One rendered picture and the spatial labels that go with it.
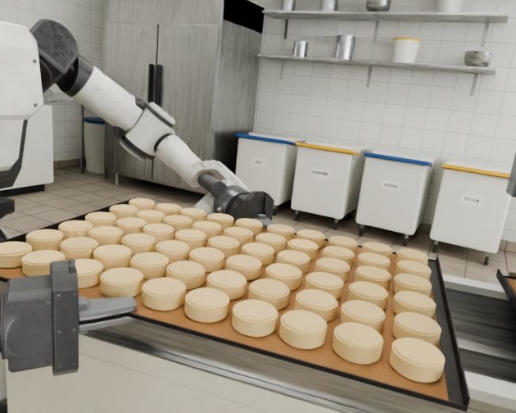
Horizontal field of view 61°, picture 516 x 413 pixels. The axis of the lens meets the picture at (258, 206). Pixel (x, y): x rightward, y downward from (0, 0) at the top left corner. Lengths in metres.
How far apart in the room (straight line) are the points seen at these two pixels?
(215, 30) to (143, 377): 3.89
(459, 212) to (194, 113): 2.54
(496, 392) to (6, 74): 0.83
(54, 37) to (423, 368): 0.90
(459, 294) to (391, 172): 3.17
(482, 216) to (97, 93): 3.29
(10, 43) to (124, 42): 4.11
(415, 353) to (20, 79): 0.76
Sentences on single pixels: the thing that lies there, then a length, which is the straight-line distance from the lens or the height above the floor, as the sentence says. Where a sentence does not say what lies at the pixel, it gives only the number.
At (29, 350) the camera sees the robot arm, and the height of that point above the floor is 0.89.
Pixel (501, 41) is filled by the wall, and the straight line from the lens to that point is 4.53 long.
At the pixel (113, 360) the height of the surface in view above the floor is 0.81.
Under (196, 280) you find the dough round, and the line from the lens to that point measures 0.56.
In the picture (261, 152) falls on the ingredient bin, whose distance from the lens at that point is 4.29.
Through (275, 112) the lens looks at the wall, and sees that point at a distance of 4.94.
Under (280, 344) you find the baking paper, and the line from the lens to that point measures 0.47.
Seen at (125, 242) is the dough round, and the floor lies 0.93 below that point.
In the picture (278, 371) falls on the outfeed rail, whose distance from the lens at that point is 0.52.
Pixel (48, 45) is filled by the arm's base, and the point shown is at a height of 1.21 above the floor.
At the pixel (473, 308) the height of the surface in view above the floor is 0.86.
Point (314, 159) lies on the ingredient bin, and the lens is 4.08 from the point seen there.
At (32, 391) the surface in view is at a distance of 0.73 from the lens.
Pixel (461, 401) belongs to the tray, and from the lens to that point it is 0.47.
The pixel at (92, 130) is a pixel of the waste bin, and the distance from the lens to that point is 5.81.
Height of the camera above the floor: 1.15
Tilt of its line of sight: 14 degrees down
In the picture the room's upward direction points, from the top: 6 degrees clockwise
